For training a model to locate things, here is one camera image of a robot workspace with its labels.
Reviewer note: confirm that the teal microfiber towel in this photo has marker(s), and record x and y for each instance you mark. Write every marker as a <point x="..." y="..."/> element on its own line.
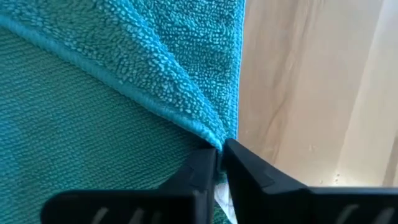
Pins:
<point x="93" y="124"/>

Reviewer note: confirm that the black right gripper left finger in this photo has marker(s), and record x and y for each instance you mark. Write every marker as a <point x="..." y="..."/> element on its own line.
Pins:
<point x="130" y="208"/>

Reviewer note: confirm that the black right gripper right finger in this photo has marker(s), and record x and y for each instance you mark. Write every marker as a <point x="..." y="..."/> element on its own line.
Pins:
<point x="311" y="207"/>

